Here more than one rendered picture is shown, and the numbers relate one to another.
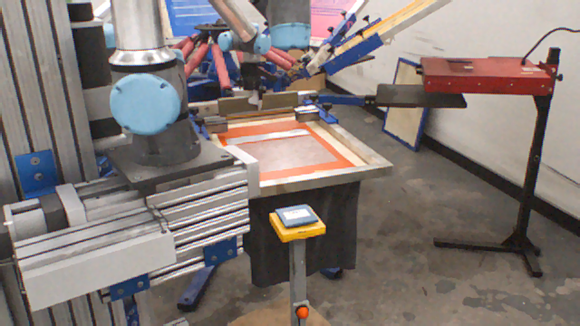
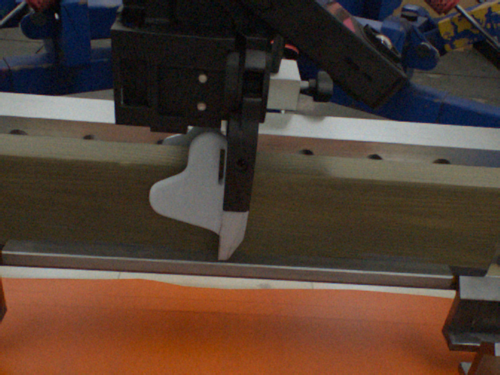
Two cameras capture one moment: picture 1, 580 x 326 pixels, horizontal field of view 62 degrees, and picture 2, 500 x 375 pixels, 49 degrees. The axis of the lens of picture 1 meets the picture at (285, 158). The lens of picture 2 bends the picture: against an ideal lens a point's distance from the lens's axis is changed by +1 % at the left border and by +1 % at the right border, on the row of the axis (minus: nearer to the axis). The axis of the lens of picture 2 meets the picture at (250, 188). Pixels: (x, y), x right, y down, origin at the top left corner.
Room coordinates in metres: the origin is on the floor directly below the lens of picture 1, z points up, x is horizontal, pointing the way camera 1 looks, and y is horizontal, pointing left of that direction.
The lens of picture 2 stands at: (1.76, 0.03, 1.28)
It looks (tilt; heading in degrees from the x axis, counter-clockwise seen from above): 33 degrees down; 13
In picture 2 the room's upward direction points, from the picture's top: 6 degrees clockwise
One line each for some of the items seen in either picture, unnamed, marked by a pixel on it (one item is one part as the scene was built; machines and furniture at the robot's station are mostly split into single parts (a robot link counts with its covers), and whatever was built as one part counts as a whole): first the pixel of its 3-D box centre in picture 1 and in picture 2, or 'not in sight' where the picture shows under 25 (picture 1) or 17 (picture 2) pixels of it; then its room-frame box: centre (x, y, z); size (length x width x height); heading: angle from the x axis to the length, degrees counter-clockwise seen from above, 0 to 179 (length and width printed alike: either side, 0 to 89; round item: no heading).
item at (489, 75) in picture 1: (481, 74); not in sight; (2.50, -1.04, 1.06); 0.61 x 0.46 x 0.12; 78
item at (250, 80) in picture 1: (251, 75); (202, 13); (2.04, 0.14, 1.19); 0.09 x 0.08 x 0.12; 108
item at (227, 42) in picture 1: (236, 41); not in sight; (1.96, 0.18, 1.35); 0.11 x 0.11 x 0.08; 47
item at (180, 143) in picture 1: (164, 131); not in sight; (1.00, 0.26, 1.31); 0.15 x 0.15 x 0.10
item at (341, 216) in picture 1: (304, 230); not in sight; (1.52, -0.06, 0.74); 0.45 x 0.03 x 0.43; 108
